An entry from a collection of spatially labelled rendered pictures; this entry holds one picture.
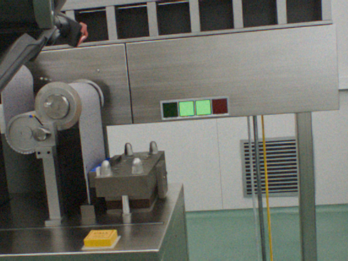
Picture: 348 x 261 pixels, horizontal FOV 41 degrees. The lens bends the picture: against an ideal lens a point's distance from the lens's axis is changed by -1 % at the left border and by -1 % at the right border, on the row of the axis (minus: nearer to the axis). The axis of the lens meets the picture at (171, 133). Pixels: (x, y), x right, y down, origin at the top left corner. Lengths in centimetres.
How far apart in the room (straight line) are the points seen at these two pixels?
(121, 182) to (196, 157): 274
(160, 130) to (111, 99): 238
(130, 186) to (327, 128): 293
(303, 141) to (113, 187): 83
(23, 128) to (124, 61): 46
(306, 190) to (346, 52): 234
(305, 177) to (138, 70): 78
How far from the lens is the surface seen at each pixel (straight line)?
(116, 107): 174
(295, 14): 179
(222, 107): 169
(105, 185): 141
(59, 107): 143
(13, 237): 141
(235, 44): 169
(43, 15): 47
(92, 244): 123
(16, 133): 152
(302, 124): 189
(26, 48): 109
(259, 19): 178
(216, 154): 409
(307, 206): 196
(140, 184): 139
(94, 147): 156
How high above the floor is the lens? 133
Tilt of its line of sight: 8 degrees down
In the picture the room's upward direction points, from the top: 5 degrees counter-clockwise
